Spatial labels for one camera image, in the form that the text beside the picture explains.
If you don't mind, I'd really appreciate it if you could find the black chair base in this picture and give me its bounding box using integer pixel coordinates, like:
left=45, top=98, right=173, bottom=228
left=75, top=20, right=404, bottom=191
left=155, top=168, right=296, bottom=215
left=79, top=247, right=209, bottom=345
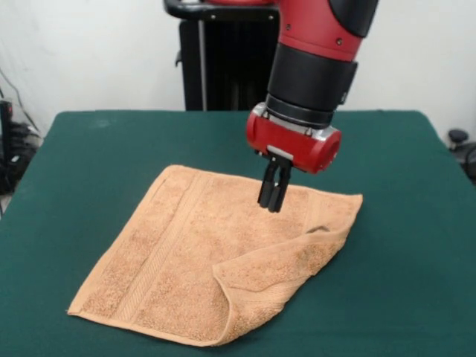
left=447, top=128, right=476, bottom=187

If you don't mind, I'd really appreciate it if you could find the black cable bundle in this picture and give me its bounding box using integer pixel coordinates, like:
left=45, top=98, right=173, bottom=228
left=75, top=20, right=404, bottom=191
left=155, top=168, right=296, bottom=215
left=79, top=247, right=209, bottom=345
left=0, top=122, right=41, bottom=194

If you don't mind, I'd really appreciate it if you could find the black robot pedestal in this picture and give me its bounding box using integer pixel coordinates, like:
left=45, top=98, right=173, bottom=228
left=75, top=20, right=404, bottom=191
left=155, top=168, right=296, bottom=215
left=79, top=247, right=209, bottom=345
left=162, top=0, right=282, bottom=112

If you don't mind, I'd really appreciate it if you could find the black box device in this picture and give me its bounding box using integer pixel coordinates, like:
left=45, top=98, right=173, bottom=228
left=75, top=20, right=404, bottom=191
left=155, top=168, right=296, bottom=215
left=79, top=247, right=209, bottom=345
left=0, top=99, right=16, bottom=164

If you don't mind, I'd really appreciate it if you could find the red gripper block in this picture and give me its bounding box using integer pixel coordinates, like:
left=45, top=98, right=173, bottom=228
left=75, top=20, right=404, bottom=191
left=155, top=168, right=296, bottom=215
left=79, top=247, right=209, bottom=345
left=245, top=103, right=342, bottom=214

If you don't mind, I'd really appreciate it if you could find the dark green table cloth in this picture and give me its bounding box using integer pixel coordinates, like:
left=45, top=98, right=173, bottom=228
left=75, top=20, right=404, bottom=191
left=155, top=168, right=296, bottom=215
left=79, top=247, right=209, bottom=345
left=0, top=109, right=476, bottom=357

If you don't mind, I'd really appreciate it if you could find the tan terry towel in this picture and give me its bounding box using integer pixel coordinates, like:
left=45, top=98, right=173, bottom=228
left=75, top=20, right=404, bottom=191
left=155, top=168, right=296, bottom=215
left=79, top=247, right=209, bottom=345
left=66, top=164, right=364, bottom=347

